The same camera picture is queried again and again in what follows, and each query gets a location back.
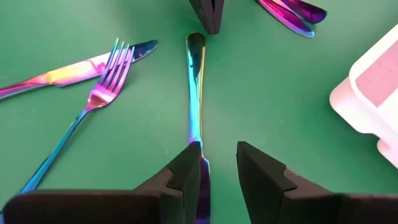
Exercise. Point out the white cutlery organizer tray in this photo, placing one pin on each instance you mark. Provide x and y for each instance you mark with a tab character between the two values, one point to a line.
354	109

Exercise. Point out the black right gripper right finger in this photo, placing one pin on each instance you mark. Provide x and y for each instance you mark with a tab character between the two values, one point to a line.
295	205

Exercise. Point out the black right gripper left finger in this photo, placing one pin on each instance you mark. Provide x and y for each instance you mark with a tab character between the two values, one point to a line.
109	207

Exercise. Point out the iridescent rainbow fork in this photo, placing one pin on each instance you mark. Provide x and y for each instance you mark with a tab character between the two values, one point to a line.
102	96

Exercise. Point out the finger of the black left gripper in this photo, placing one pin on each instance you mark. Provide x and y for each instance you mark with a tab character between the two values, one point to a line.
208	15

